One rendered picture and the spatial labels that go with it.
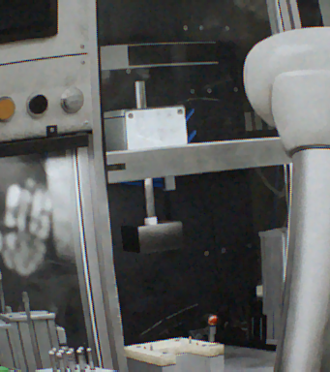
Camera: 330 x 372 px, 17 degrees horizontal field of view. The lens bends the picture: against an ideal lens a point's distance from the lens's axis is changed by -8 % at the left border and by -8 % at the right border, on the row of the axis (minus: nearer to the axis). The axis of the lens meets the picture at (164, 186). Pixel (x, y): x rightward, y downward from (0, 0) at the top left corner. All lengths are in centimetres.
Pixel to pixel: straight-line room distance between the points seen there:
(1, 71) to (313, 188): 56
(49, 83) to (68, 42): 7
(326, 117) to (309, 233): 14
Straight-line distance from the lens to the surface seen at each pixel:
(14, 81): 171
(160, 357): 197
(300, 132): 137
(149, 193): 205
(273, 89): 141
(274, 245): 219
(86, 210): 177
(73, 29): 176
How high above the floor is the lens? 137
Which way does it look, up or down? 3 degrees down
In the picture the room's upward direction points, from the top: 5 degrees counter-clockwise
